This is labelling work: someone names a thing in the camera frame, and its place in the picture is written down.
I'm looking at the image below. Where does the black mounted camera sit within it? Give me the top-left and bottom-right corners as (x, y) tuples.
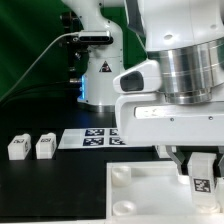
(72, 30), (113, 45)

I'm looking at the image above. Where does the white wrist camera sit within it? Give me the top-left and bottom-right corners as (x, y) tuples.
(113, 59), (162, 94)

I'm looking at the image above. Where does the white square tabletop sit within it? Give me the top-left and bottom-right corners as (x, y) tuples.
(106, 161), (224, 224)

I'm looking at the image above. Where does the black cable bundle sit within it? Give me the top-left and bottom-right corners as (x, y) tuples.
(0, 79), (81, 108)

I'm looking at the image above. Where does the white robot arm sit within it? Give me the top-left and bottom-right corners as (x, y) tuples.
(62, 0), (224, 177)

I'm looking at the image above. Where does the white marker sheet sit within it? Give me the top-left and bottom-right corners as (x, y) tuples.
(58, 128), (125, 149)

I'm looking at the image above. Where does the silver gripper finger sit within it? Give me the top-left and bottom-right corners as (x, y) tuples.
(216, 146), (224, 177)

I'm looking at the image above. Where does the white camera cable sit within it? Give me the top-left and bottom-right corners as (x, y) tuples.
(0, 32), (80, 101)

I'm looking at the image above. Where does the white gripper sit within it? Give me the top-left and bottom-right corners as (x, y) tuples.
(115, 94), (224, 175)

